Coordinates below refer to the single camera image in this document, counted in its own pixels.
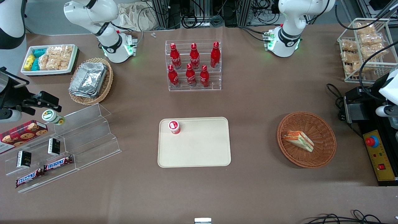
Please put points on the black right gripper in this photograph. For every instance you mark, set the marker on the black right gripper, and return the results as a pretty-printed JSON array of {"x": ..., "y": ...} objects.
[{"x": 12, "y": 97}]

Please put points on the triangle sandwich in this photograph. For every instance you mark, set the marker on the triangle sandwich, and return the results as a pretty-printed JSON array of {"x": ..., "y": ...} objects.
[{"x": 300, "y": 140}]

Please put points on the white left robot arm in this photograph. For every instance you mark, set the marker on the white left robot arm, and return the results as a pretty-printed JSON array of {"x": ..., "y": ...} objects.
[{"x": 287, "y": 37}]

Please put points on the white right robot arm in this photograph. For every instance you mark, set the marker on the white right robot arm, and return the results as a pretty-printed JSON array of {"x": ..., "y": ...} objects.
[{"x": 108, "y": 46}]

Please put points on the oval wicker basket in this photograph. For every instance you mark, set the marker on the oval wicker basket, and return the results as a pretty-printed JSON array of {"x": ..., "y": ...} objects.
[{"x": 107, "y": 84}]

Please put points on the beige plastic tray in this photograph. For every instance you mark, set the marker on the beige plastic tray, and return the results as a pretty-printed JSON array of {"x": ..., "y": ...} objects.
[{"x": 202, "y": 146}]

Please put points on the round brown wicker basket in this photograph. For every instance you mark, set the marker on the round brown wicker basket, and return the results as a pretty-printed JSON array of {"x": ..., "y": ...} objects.
[{"x": 320, "y": 146}]

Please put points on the green lidded cup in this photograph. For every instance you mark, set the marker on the green lidded cup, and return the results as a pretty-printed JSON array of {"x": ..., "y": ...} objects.
[{"x": 51, "y": 116}]

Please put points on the white rectangular snack bin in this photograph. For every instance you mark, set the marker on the white rectangular snack bin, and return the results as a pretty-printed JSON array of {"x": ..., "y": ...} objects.
[{"x": 46, "y": 72}]

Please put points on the teal snack packet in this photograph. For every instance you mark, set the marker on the teal snack packet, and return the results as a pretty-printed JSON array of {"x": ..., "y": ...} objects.
[
  {"x": 39, "y": 52},
  {"x": 35, "y": 64}
]

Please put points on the clear bag of rice crackers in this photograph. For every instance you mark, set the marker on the clear bag of rice crackers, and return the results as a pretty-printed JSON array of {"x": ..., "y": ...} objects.
[
  {"x": 44, "y": 62},
  {"x": 54, "y": 57},
  {"x": 66, "y": 57}
]

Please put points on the red cookie box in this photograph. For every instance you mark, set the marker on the red cookie box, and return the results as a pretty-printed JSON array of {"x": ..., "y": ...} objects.
[{"x": 21, "y": 135}]

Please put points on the small black box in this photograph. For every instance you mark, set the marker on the small black box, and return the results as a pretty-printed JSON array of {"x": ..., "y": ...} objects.
[
  {"x": 54, "y": 146},
  {"x": 23, "y": 159}
]

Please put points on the clear acrylic stepped shelf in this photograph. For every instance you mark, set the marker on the clear acrylic stepped shelf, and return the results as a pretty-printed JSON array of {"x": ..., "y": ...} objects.
[
  {"x": 40, "y": 146},
  {"x": 93, "y": 140}
]

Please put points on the stack of foil trays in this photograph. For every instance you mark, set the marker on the stack of foil trays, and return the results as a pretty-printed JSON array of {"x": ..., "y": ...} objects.
[{"x": 88, "y": 79}]

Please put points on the yellow snack packet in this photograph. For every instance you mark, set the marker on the yellow snack packet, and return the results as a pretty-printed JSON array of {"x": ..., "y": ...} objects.
[{"x": 29, "y": 62}]

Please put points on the snickers bar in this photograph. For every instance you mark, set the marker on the snickers bar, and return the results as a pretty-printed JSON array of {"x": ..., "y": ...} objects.
[
  {"x": 58, "y": 163},
  {"x": 29, "y": 178}
]

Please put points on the white cloth bag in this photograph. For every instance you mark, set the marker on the white cloth bag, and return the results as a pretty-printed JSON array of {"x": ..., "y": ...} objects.
[{"x": 136, "y": 17}]

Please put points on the red cola bottle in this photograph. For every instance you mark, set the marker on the red cola bottle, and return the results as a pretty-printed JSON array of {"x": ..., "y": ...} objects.
[
  {"x": 215, "y": 56},
  {"x": 194, "y": 57},
  {"x": 173, "y": 77},
  {"x": 191, "y": 76},
  {"x": 204, "y": 77},
  {"x": 175, "y": 57}
]

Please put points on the red lidded cup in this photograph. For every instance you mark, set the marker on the red lidded cup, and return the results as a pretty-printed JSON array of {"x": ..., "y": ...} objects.
[{"x": 174, "y": 127}]

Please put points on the clear acrylic bottle rack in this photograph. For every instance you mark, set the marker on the clear acrylic bottle rack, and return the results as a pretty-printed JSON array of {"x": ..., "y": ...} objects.
[{"x": 214, "y": 84}]

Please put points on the clear bag of fried snacks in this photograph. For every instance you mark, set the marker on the clear bag of fried snacks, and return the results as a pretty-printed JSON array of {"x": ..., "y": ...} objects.
[
  {"x": 349, "y": 45},
  {"x": 373, "y": 51},
  {"x": 365, "y": 28},
  {"x": 353, "y": 67},
  {"x": 371, "y": 39},
  {"x": 349, "y": 56}
]

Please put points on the black grey device box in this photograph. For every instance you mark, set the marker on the black grey device box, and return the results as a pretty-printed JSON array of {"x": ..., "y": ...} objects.
[{"x": 357, "y": 109}]

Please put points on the red emergency stop button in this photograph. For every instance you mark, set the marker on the red emergency stop button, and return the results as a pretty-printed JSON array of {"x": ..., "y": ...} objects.
[{"x": 372, "y": 142}]

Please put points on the yellow control panel box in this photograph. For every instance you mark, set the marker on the yellow control panel box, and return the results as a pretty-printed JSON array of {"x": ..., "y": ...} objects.
[{"x": 381, "y": 158}]

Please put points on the aluminium frame profile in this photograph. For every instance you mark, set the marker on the aluminium frame profile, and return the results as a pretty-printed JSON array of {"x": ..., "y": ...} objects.
[{"x": 163, "y": 14}]

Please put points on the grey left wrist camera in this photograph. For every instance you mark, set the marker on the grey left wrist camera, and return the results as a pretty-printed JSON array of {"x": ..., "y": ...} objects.
[{"x": 387, "y": 111}]

